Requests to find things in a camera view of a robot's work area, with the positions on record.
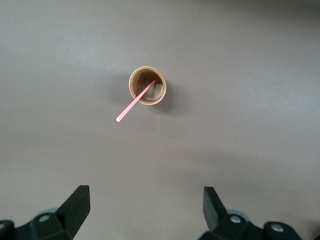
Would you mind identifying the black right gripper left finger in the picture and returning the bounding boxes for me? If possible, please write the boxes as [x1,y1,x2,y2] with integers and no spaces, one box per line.
[0,184,91,240]

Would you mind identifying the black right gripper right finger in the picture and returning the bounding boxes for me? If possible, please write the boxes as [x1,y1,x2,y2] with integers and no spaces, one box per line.
[198,186,303,240]

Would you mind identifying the pink chopstick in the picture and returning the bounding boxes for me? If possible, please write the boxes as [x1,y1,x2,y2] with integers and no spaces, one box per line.
[115,79,158,123]

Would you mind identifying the brown wooden cup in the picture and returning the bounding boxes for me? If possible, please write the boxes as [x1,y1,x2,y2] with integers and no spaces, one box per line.
[128,65,167,106]

